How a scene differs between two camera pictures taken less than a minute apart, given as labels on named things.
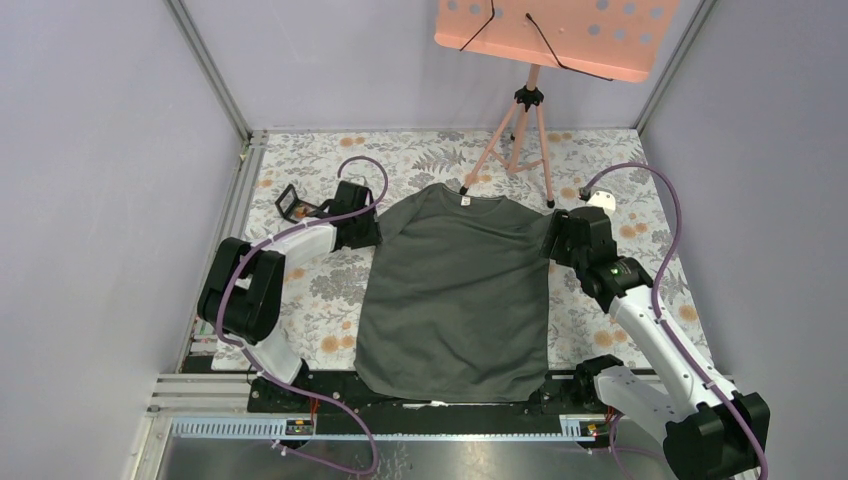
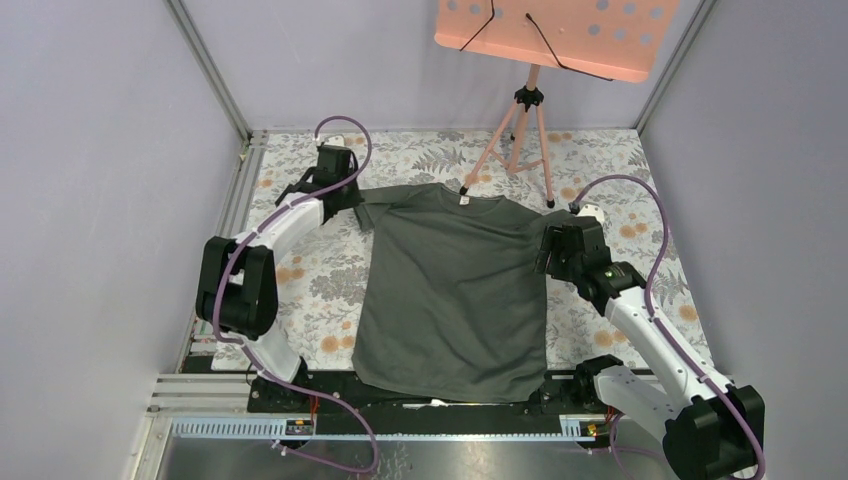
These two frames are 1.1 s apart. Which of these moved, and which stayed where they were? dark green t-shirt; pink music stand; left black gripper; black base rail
Moved: left black gripper
Stayed: pink music stand; black base rail; dark green t-shirt
